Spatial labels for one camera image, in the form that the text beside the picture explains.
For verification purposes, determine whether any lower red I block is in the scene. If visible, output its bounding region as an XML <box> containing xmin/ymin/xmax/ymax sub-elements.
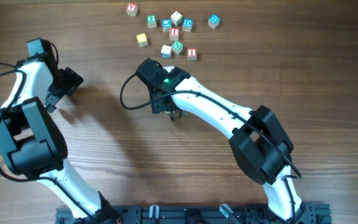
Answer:
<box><xmin>187</xmin><ymin>49</ymin><xmax>197</xmax><ymax>61</ymax></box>

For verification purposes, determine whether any blue L letter block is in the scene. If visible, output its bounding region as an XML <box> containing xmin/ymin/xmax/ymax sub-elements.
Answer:
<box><xmin>162</xmin><ymin>19</ymin><xmax>172</xmax><ymax>33</ymax></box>

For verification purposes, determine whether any blue D letter block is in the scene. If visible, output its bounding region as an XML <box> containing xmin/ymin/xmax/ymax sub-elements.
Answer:
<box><xmin>182</xmin><ymin>18</ymin><xmax>193</xmax><ymax>32</ymax></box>

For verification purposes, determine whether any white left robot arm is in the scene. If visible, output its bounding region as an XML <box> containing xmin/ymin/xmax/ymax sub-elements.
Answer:
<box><xmin>0</xmin><ymin>38</ymin><xmax>122</xmax><ymax>223</ymax></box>

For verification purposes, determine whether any upper red I block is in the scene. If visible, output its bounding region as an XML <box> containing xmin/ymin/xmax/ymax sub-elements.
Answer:
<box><xmin>170</xmin><ymin>28</ymin><xmax>180</xmax><ymax>41</ymax></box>

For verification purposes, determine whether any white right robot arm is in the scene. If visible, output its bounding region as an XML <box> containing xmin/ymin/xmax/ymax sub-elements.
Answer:
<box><xmin>135</xmin><ymin>58</ymin><xmax>302</xmax><ymax>223</ymax></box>

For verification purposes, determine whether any green Z letter block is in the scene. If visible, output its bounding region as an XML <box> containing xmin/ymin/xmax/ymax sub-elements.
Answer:
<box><xmin>147</xmin><ymin>15</ymin><xmax>157</xmax><ymax>29</ymax></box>

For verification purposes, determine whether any yellow top block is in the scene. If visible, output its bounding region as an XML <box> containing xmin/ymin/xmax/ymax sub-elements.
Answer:
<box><xmin>136</xmin><ymin>33</ymin><xmax>148</xmax><ymax>47</ymax></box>

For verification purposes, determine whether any white block blue side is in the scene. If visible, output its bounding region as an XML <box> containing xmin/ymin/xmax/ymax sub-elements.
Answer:
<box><xmin>160</xmin><ymin>45</ymin><xmax>172</xmax><ymax>58</ymax></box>

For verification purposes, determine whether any green N letter block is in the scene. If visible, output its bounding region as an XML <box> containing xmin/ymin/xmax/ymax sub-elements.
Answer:
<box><xmin>172</xmin><ymin>40</ymin><xmax>183</xmax><ymax>55</ymax></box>

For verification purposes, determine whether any plain top green-side block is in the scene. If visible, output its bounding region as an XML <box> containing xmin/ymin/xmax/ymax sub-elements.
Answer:
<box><xmin>170</xmin><ymin>11</ymin><xmax>183</xmax><ymax>26</ymax></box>

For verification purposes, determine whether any blue lone letter block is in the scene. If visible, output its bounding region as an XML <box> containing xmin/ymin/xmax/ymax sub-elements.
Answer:
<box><xmin>208</xmin><ymin>14</ymin><xmax>220</xmax><ymax>29</ymax></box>

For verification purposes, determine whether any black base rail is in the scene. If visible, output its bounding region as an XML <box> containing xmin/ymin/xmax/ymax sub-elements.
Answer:
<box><xmin>54</xmin><ymin>203</ymin><xmax>332</xmax><ymax>224</ymax></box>

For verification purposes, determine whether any red Y letter block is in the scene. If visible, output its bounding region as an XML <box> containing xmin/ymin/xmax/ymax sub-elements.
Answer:
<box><xmin>126</xmin><ymin>2</ymin><xmax>138</xmax><ymax>17</ymax></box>

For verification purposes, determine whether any red i block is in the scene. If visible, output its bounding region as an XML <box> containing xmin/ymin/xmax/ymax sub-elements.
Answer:
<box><xmin>187</xmin><ymin>49</ymin><xmax>197</xmax><ymax>61</ymax></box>
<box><xmin>170</xmin><ymin>28</ymin><xmax>180</xmax><ymax>41</ymax></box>

